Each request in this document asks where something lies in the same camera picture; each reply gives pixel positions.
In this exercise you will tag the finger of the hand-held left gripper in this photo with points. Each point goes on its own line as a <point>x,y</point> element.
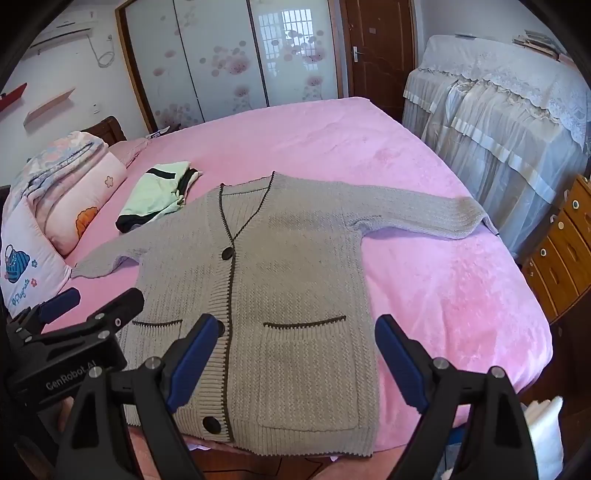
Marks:
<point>117,311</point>
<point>60,303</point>

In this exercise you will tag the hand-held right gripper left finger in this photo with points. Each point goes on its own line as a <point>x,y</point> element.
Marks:
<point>196,353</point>

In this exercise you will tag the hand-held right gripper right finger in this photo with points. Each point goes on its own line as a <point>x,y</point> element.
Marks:
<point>397,362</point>

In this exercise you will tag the beige knit cardigan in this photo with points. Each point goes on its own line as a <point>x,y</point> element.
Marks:
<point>295,258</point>

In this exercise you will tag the white pillow with bag print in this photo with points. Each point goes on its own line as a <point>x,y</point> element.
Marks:
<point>27,263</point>

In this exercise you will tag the pink flower print pillow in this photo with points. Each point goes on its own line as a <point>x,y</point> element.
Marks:
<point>92,194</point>

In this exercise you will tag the green and black folded garment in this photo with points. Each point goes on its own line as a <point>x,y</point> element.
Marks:
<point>152,194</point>

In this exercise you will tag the folded floral quilt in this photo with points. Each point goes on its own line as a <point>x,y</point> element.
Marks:
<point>60,152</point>

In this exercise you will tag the pink striped pillow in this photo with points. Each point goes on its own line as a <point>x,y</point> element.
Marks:
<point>131,151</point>

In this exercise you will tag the white padded object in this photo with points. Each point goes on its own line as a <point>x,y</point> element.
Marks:
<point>547,438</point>

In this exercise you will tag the wooden headboard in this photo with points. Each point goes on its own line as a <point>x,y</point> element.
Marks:
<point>111,129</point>

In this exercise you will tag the wooden drawer cabinet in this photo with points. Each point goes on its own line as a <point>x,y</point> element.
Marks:
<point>563,258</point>

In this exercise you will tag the bed with pink sheet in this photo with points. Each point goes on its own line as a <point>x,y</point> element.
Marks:
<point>369,152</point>

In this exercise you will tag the lace covered furniture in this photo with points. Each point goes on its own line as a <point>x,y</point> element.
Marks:
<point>498,120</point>

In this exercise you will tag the white air conditioner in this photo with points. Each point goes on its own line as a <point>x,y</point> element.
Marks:
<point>64,33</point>

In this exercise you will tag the floral sliding door wardrobe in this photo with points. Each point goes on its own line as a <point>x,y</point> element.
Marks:
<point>221,55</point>

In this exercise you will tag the brown wooden door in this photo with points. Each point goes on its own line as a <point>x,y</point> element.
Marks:
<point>383,69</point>

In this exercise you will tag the stack of books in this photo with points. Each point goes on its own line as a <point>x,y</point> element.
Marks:
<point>538,41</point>

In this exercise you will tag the wooden wall shelf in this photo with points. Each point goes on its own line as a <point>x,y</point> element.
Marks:
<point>48,107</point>

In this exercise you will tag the red wall shelf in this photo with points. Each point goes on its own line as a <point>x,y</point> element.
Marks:
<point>13,97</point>

